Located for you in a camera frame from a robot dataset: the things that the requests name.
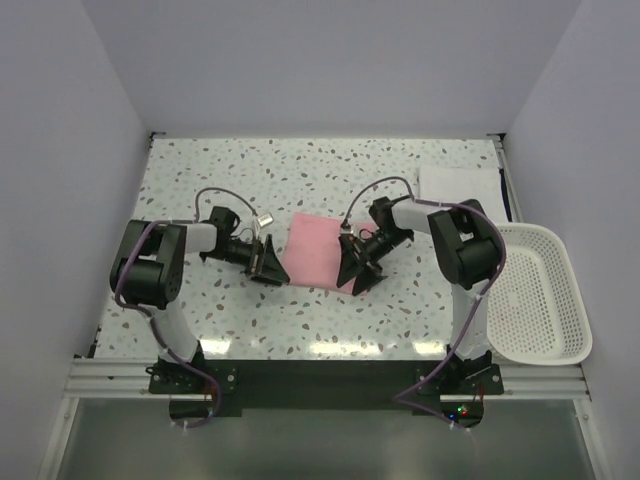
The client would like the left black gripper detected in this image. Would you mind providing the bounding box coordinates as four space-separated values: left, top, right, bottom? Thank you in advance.
204 234 289 286

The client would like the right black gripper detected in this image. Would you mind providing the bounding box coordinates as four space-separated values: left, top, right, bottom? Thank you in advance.
337 228 411 295

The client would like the pink t shirt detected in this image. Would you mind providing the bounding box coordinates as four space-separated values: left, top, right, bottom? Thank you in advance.
281 213 354 295

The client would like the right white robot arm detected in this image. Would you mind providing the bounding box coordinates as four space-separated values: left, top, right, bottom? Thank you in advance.
336 195 507 393

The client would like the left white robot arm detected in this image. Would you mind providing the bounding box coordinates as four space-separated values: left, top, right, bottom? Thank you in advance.
109 206 290 392

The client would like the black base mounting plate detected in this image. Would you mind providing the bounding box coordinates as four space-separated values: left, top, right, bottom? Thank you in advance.
146 356 505 427

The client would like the white folded t shirt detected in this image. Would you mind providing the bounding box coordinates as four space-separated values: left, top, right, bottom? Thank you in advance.
418 165 508 223

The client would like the white perforated plastic basket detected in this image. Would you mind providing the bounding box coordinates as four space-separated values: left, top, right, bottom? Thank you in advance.
488 223 593 366

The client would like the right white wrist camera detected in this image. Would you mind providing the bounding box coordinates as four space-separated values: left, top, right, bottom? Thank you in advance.
339 223 359 242

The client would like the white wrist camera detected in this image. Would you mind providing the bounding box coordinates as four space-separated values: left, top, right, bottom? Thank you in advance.
339 223 359 242
252 213 274 232

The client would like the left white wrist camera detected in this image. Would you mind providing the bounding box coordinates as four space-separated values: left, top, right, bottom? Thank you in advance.
252 213 274 232

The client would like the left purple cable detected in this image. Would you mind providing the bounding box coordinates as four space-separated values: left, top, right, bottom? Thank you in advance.
113 187 261 427

